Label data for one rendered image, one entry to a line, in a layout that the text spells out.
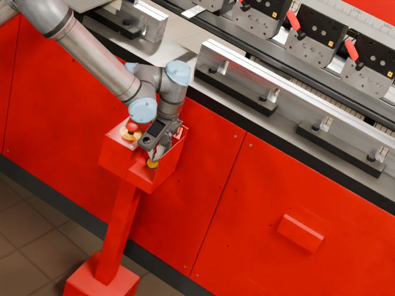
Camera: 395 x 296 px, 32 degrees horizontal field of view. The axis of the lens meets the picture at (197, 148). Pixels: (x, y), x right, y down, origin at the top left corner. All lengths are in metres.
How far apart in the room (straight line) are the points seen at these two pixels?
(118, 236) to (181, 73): 0.71
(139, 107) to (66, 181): 1.10
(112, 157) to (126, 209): 0.23
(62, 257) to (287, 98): 1.12
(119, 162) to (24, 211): 0.89
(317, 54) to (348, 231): 0.58
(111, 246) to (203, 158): 0.44
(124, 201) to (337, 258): 0.73
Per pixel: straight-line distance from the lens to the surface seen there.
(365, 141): 2.25
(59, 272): 2.74
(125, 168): 2.15
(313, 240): 2.33
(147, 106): 1.81
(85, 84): 2.57
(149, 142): 2.02
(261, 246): 2.46
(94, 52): 1.75
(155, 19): 2.44
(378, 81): 2.14
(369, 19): 2.10
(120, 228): 2.36
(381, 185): 2.21
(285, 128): 2.26
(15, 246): 2.81
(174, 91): 1.96
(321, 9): 2.14
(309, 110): 2.27
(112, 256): 2.46
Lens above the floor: 2.05
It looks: 35 degrees down
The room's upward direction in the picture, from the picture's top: 19 degrees clockwise
